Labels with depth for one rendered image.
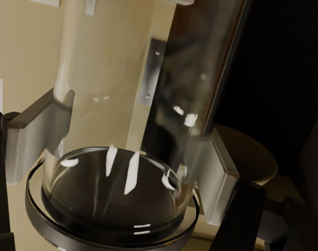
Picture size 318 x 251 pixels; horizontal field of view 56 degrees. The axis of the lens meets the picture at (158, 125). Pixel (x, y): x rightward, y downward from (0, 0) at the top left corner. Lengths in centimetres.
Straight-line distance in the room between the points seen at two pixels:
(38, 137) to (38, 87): 69
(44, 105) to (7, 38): 68
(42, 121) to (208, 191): 9
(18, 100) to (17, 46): 14
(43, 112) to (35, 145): 2
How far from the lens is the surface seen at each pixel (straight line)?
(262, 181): 43
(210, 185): 16
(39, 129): 16
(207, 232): 44
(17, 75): 86
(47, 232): 17
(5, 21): 84
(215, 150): 16
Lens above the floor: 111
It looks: 25 degrees up
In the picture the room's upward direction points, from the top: 166 degrees counter-clockwise
